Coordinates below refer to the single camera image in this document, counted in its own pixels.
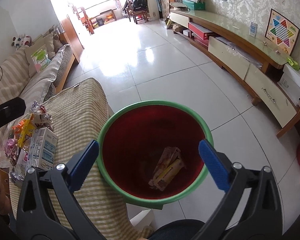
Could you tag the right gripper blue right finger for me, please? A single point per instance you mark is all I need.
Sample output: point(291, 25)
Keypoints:
point(262, 215)

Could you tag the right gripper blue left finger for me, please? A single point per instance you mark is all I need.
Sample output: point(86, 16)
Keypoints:
point(47, 208)

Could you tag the orange snack bag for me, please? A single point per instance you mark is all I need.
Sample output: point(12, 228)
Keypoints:
point(17, 131)

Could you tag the yellow juice box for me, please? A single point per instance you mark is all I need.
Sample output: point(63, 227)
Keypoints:
point(27, 128)

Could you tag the red white paper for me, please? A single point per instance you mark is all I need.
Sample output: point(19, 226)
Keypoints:
point(39, 116)

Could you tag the white blue milk carton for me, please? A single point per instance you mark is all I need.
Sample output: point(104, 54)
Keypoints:
point(42, 149)

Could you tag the yellow crushed carton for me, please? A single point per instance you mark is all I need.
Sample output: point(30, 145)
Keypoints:
point(168, 166)

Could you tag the pink plastic bag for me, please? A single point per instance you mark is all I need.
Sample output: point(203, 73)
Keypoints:
point(11, 147)

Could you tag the striped beige sofa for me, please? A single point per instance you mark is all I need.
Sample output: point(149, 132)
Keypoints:
point(16, 80)

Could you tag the green white package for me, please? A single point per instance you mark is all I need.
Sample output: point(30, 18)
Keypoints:
point(40, 59)

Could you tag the cow plush toy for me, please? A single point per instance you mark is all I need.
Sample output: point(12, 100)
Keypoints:
point(20, 41)

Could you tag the beige sofa pillow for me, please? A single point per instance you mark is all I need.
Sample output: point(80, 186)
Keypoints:
point(47, 42)

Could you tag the red bin with green rim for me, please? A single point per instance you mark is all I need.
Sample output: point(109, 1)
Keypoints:
point(132, 141)

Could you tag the white cardboard box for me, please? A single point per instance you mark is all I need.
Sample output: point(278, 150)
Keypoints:
point(290, 83)

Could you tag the wooden TV cabinet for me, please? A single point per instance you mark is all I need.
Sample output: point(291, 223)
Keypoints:
point(256, 66)

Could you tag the green small box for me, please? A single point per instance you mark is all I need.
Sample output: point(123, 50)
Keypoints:
point(293, 63)

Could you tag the wooden chair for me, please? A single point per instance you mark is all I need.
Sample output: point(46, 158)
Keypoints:
point(137, 16)

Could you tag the black backpack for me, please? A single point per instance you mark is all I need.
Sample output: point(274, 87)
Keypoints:
point(140, 5)

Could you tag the chinese checkers board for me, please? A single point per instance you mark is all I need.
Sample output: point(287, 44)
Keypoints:
point(282, 32)

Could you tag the red flat box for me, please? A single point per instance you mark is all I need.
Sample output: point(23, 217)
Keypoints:
point(200, 31)

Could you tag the small blue white card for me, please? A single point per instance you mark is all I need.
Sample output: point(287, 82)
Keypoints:
point(253, 29)

